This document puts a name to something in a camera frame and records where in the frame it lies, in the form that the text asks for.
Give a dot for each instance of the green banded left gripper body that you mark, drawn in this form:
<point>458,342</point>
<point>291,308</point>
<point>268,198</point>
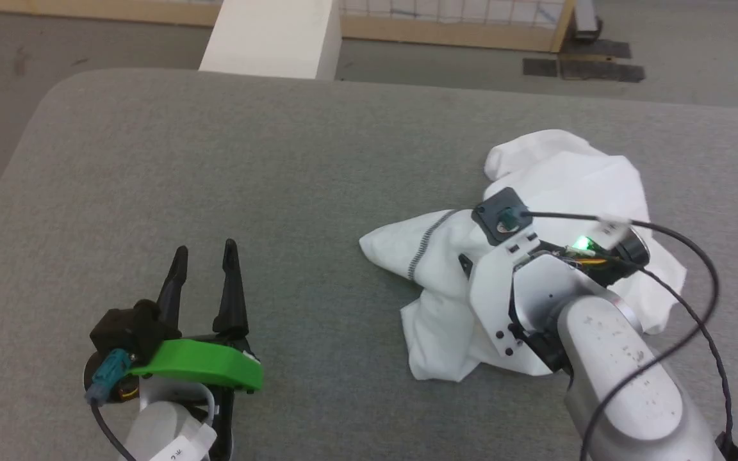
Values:
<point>202,362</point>

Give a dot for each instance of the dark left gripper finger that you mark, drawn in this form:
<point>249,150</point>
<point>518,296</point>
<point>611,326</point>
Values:
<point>231,301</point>
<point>173,288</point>

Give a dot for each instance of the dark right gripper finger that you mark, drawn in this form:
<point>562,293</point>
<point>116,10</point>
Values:
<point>466,266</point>

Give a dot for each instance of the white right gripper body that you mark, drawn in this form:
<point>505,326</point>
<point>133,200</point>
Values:
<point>491,294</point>

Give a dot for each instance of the white long-sleeve shirt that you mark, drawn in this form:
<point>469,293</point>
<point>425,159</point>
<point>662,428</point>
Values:
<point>567,179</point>

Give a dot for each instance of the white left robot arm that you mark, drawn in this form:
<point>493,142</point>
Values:
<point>157,429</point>

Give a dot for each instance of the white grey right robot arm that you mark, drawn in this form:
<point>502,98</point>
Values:
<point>625,371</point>

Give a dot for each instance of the grey fabric sofa surface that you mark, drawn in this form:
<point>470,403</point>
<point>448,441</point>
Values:
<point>279,192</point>

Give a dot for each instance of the small black floor mat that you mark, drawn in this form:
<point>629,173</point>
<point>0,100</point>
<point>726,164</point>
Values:
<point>540,67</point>

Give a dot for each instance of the long black floor mat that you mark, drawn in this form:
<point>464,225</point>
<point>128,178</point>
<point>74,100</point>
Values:
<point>603,71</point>

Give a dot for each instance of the dark floor mat by fence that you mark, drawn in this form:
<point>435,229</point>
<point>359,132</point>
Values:
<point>599,49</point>

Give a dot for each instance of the white rectangular pillar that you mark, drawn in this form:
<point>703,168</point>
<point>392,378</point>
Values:
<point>273,35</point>

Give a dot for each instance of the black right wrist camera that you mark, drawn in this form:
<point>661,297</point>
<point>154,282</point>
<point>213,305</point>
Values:
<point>503,214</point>

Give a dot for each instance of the wooden frame mesh fence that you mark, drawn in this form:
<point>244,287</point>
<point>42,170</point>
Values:
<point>446,32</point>

